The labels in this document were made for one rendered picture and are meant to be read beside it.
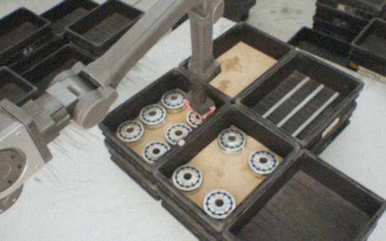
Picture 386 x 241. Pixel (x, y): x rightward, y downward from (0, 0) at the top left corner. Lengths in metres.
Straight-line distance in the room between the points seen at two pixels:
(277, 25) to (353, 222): 2.29
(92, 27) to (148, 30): 1.85
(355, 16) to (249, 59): 1.10
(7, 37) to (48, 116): 2.09
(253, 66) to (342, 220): 0.75
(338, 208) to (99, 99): 0.87
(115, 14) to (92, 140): 1.23
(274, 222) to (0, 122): 0.88
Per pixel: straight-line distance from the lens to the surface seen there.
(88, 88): 0.83
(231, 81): 1.71
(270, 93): 1.67
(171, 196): 1.37
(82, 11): 3.09
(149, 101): 1.61
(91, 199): 1.58
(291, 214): 1.36
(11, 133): 0.73
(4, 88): 2.48
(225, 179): 1.40
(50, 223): 1.58
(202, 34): 1.10
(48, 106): 0.79
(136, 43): 0.85
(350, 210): 1.41
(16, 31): 2.87
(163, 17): 0.88
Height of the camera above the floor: 2.01
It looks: 49 degrees down
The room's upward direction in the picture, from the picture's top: 5 degrees counter-clockwise
